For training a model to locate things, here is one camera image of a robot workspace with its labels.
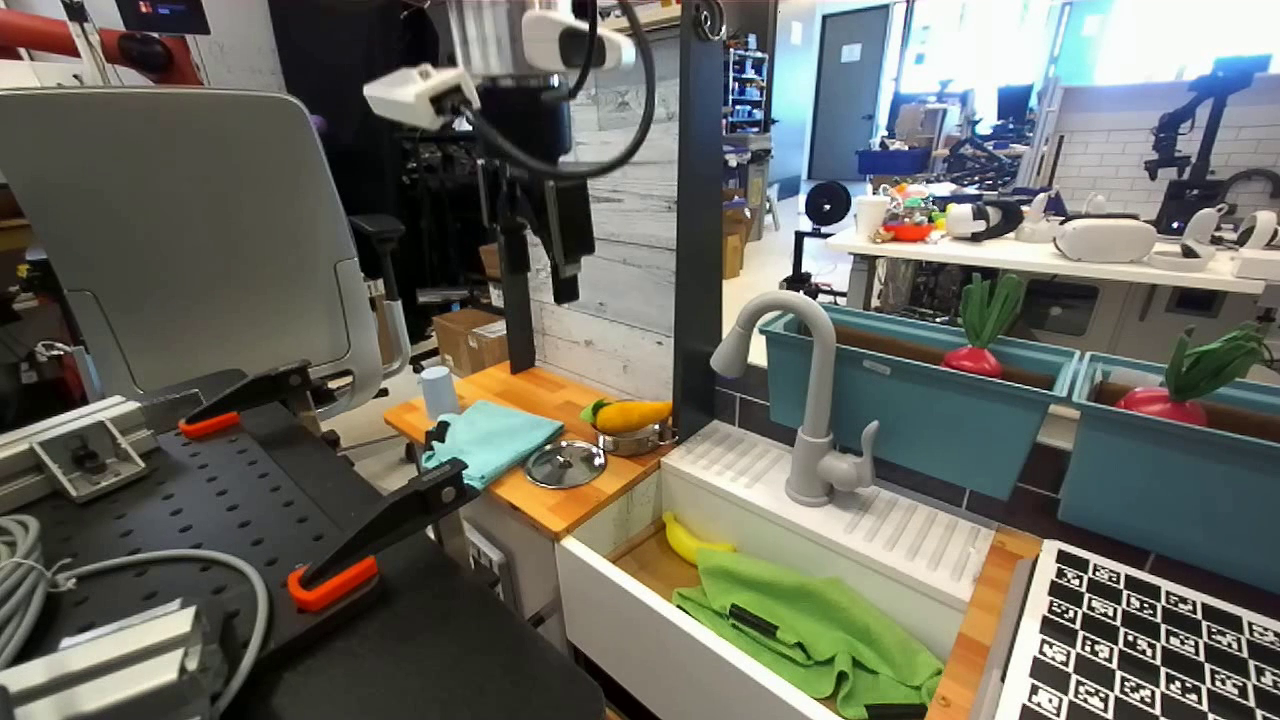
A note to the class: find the pale blue cup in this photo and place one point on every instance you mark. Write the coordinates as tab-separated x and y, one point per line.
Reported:
438	392

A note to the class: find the grey tap lever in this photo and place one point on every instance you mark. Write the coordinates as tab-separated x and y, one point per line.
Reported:
866	455

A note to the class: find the green cloth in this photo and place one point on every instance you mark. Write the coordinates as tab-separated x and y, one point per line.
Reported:
830	630

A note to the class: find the white sink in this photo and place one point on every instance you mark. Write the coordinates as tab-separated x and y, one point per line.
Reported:
620	610

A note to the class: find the white socket plate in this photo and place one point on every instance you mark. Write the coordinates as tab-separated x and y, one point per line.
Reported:
486	560

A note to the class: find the aluminium profile bracket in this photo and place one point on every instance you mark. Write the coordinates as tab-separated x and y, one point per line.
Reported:
80	450

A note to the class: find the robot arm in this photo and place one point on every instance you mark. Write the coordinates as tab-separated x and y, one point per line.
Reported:
485	35

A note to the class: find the checkered calibration board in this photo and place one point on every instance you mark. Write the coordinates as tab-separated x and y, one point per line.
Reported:
1140	640

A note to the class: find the blue cloth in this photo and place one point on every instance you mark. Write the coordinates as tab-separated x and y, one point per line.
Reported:
495	438

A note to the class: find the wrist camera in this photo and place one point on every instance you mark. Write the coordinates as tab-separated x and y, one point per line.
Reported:
415	95

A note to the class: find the white cup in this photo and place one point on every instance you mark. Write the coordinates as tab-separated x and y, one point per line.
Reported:
871	215

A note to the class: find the silver lid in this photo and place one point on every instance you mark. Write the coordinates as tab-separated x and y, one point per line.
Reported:
565	465

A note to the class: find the grey office chair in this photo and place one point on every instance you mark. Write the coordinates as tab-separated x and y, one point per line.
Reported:
170	230

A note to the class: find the white table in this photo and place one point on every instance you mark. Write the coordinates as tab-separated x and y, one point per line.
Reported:
1040	260

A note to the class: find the small black object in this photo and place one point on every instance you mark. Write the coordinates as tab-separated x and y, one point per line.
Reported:
753	621

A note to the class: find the toy kitchen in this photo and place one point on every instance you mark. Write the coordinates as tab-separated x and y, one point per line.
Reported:
590	500

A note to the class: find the teal planter box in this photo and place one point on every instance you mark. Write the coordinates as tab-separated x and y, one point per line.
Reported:
1160	490
920	420

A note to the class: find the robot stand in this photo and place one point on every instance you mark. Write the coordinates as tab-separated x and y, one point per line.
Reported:
260	520

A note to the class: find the silver bowl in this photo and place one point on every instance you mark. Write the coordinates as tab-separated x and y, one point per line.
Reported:
640	441

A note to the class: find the red bowl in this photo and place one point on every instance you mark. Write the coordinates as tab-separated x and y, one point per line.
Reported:
908	232

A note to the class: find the red pipe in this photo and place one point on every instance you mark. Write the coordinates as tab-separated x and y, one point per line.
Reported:
60	35

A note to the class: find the plush radish toy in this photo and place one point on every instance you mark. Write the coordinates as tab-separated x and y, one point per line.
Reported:
985	320
1190	385

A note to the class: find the shelf with items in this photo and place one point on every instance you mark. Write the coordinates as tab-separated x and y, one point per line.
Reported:
747	90

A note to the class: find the black filament spool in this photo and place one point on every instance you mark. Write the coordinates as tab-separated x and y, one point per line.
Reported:
828	204

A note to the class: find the aluminium profile bar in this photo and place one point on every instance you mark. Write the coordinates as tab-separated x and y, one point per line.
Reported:
110	660

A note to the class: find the grey door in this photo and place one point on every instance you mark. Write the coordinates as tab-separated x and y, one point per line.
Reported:
848	90

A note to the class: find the cardboard box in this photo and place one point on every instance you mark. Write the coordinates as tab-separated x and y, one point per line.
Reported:
468	342

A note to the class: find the white headset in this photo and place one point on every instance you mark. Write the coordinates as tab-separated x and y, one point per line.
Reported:
1105	240
980	220

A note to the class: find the grey tap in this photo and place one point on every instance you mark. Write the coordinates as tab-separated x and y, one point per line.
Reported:
815	400

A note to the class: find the yellow toy banana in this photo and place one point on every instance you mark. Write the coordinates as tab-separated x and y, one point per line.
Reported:
685	540

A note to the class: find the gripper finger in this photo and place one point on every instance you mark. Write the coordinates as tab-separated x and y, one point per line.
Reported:
510	205
572	240

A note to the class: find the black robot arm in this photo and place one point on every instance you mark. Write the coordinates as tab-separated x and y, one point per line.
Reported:
1195	130

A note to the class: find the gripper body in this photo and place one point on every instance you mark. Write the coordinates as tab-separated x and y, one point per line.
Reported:
525	125

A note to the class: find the orange plush toy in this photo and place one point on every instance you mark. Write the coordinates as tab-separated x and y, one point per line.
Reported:
630	415

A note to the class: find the black clamp with orange tips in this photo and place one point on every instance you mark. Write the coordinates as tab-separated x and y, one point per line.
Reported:
390	520
255	393

